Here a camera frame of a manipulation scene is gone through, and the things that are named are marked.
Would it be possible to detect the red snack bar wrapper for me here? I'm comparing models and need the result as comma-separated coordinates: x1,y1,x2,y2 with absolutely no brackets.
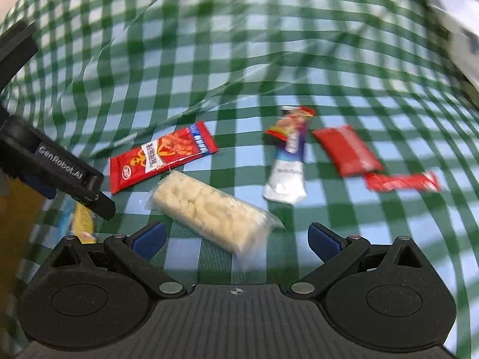
364,172,442,193

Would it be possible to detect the yellow snack packet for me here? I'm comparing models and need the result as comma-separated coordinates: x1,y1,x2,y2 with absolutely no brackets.
72,203,97,244

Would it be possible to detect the small red yellow candy packet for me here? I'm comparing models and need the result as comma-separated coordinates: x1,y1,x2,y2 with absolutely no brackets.
264,106,316,142

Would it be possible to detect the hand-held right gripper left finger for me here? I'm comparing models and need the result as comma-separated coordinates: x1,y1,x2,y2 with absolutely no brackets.
47,220,188,300

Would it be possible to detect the plain red snack packet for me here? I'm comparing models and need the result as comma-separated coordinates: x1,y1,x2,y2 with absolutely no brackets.
312,125,384,177

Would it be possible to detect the purple and silver snack packet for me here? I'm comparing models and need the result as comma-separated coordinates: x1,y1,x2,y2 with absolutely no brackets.
262,135,308,206

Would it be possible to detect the cardboard box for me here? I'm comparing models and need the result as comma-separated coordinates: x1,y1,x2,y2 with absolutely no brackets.
0,177,49,285

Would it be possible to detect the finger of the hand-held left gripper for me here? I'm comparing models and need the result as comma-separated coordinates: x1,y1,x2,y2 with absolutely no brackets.
0,116,116,220

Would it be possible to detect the red snack packet orange print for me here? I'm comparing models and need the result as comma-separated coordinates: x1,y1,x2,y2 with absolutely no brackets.
109,120,219,195

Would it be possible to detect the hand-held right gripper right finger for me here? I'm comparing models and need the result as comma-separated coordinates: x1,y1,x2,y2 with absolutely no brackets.
285,222,428,300

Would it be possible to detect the clear packet of white puffs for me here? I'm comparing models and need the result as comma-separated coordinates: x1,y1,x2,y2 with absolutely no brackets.
145,170,286,270

